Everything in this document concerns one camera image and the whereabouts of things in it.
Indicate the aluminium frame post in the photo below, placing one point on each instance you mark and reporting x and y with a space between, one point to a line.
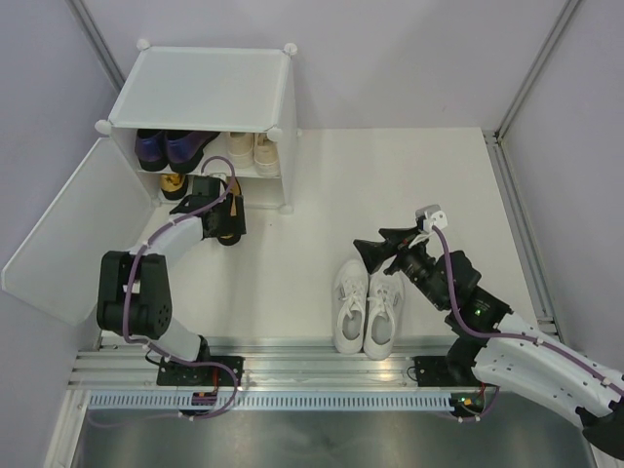
98 44
542 58

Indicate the right aluminium frame post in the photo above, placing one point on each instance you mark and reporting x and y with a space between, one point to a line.
542 58

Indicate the purple loafer shoe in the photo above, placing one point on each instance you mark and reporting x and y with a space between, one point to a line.
185 149
149 149

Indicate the beige sneaker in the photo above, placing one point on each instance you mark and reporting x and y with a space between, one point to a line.
240 149
265 156

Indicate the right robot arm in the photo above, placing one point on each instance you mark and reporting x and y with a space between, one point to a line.
497 347

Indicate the left aluminium frame post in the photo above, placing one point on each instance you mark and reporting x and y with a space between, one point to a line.
98 44

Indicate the white cabinet door panel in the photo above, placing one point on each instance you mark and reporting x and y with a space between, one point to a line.
103 207

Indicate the aluminium rail base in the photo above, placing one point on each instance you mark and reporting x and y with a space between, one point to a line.
278 353

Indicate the white slotted cable duct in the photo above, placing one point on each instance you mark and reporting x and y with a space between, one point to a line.
265 400

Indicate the white sneaker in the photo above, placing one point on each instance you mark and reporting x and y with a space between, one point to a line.
386 302
349 306

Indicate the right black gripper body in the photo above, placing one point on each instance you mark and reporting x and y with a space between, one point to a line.
410 257

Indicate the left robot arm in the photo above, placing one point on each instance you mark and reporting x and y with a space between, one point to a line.
134 297

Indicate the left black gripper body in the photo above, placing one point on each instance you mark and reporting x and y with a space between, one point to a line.
223 219

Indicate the white plastic shoe cabinet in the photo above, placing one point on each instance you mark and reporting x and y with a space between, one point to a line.
213 89

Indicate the gold pointed shoe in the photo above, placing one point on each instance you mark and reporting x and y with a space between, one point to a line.
174 186
231 217

